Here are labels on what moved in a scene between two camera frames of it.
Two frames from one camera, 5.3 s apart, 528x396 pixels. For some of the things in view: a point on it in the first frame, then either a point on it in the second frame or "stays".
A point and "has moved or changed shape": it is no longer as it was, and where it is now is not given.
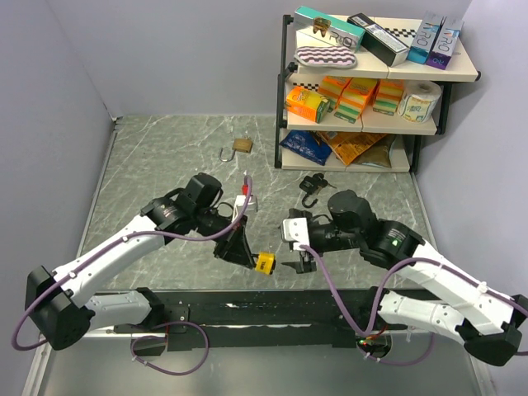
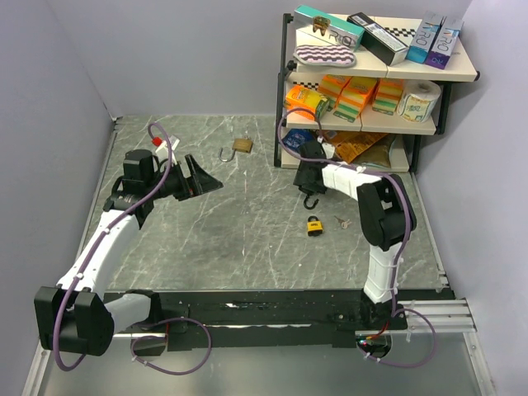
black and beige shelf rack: (355, 92) stays
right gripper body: (327, 238) → (301, 177)
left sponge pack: (332, 87) stays
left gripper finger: (236, 247) → (200, 181)
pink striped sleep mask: (332, 57) stays
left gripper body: (210, 223) → (176, 184)
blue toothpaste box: (424, 37) stays
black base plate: (260, 319) stays
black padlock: (311, 184) stays
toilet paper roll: (419, 101) stays
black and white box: (385, 46) stays
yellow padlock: (266, 262) has moved or changed shape
